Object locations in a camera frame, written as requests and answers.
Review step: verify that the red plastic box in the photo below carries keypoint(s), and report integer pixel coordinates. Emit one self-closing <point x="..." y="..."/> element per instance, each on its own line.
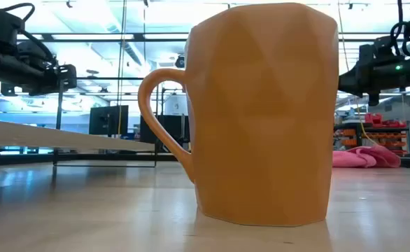
<point x="380" y="120"/>

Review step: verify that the rack with orange bins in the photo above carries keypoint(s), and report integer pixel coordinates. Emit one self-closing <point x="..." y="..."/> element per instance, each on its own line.
<point x="383" y="138"/>

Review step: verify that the black computer monitor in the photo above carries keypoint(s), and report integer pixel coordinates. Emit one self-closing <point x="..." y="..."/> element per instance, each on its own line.
<point x="170" y="127"/>
<point x="108" y="120"/>

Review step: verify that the wooden tray board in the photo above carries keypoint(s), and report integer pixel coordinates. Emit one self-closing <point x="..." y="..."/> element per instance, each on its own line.
<point x="58" y="115"/>

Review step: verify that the light wooden shelf board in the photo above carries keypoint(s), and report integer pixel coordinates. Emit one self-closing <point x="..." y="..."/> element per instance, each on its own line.
<point x="51" y="136"/>

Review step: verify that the black aluminium table frame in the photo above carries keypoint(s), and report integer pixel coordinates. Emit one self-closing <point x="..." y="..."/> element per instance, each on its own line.
<point x="86" y="157"/>

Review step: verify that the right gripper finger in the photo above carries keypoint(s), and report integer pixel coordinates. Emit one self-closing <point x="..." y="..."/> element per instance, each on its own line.
<point x="348" y="84"/>

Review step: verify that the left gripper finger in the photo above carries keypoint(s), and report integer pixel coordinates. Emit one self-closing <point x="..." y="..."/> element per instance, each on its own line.
<point x="66" y="77"/>

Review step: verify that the pink cloth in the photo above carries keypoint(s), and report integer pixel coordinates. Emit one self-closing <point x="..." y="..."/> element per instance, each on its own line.
<point x="366" y="157"/>

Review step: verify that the orange plastic cup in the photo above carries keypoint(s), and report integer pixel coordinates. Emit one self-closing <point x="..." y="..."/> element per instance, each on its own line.
<point x="261" y="122"/>

